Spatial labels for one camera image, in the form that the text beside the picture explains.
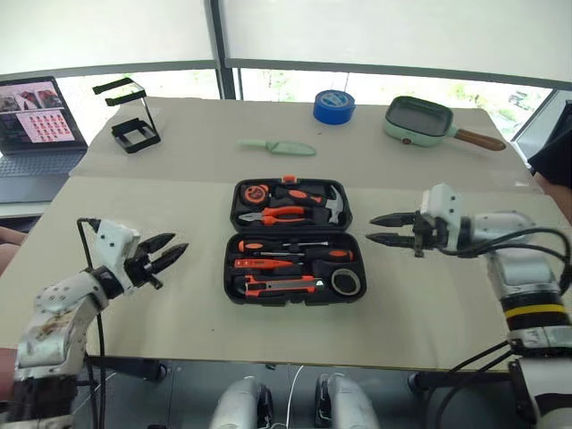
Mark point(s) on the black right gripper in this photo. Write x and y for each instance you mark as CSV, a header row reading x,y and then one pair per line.
x,y
429,234

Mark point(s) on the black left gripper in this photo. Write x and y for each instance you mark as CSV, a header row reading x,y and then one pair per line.
x,y
138,270

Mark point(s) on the long orange black screwdriver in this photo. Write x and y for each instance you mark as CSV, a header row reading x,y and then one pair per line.
x,y
337,255

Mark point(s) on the black electrical tape roll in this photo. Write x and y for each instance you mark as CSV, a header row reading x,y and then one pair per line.
x,y
346,282

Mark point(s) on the short orange black screwdriver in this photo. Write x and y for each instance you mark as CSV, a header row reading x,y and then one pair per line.
x,y
251,245

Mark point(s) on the orange voltage tester pen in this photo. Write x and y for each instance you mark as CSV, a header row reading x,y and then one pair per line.
x,y
259,263

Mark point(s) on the orange black utility knife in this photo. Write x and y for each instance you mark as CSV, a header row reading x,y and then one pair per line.
x,y
277,288

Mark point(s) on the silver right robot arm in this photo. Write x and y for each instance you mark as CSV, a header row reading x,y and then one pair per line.
x,y
523,272

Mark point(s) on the black tool case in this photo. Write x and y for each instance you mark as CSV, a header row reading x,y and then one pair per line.
x,y
295,232

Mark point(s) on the orange black tape measure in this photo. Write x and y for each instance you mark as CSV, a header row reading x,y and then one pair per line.
x,y
256,194

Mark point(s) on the green sheathed knife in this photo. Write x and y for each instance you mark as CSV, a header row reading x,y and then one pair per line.
x,y
290,148

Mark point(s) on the blue tape roll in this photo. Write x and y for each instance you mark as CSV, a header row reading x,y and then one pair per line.
x,y
331,112

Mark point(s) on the dark grey laptop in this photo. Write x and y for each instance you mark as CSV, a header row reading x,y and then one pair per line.
x,y
36,170

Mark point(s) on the bystander bare knee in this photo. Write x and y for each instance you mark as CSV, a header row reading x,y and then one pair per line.
x,y
9,250

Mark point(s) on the silver rounded left leg shell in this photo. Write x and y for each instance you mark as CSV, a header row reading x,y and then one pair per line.
x,y
237,402

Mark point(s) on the silver rounded leg shell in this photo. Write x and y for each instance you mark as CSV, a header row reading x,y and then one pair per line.
x,y
348,402
237,402

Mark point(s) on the bystander in dark clothing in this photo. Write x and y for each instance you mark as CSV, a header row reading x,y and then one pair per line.
x,y
556,161

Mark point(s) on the silver rounded right leg shell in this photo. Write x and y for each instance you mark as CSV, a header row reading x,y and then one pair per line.
x,y
348,402

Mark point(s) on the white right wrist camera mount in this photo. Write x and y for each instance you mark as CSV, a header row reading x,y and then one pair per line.
x,y
442,201

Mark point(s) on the black table frame bar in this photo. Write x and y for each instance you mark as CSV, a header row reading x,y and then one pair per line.
x,y
456,381

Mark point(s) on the dark grey window frame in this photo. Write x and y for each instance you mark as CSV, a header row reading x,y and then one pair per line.
x,y
216,31

